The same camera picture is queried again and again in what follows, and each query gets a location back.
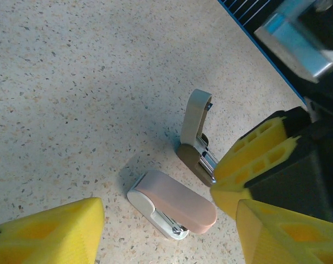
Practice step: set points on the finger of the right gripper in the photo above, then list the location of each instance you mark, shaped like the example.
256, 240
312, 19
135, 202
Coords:
229, 163
227, 198

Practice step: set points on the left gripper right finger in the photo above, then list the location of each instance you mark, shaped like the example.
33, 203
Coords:
254, 233

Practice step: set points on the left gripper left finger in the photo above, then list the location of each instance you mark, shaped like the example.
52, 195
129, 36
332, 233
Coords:
81, 220

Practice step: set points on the pink and white stapler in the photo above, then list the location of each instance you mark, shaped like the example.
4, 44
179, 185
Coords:
177, 200

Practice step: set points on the brown and cream stapler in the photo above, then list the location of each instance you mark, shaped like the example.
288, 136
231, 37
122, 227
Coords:
192, 121

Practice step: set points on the blue table edge strip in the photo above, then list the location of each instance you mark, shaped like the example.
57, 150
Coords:
266, 55

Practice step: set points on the aluminium frame post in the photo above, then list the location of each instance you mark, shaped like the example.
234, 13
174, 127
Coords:
293, 46

